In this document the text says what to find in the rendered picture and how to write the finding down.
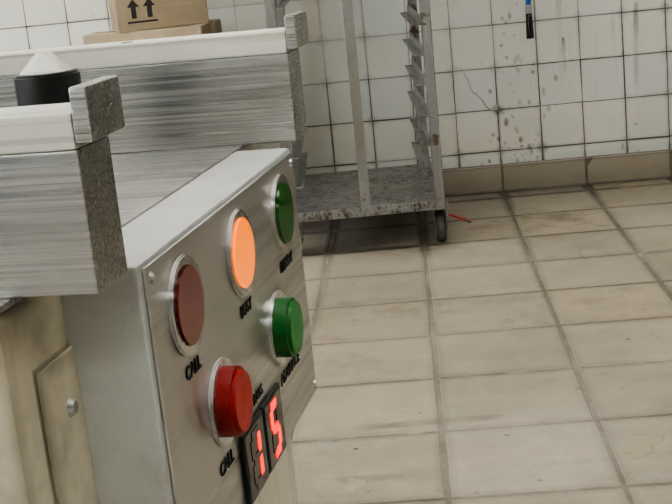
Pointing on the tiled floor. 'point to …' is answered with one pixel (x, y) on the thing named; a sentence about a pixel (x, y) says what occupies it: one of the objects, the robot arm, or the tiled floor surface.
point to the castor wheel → (440, 226)
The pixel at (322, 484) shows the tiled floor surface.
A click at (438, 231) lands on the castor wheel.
